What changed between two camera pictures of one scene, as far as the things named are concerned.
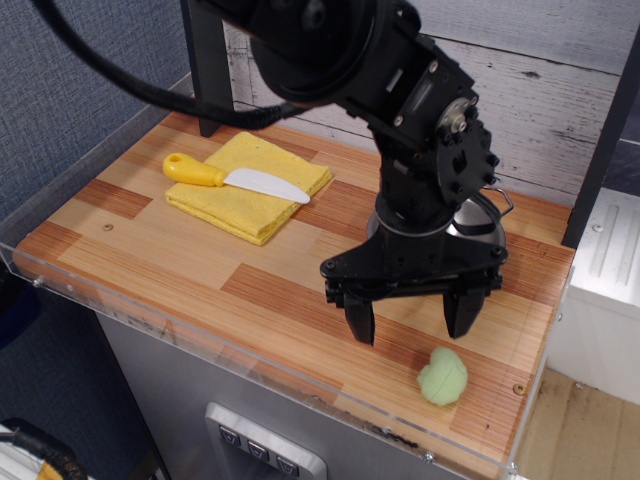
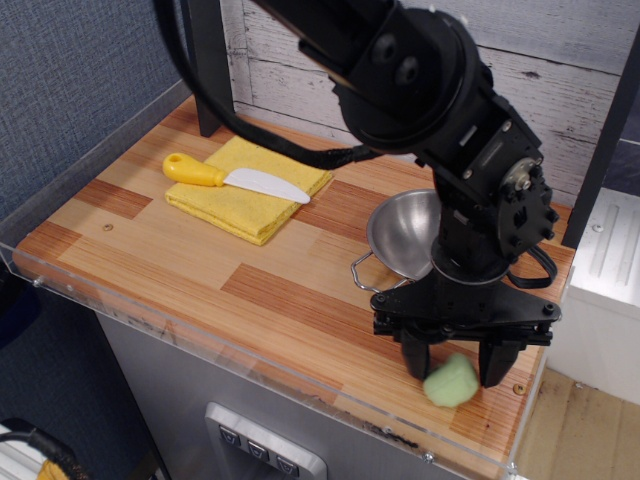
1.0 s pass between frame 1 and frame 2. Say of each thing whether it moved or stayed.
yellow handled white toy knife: stayed
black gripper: moved
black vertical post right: stayed
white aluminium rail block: stayed
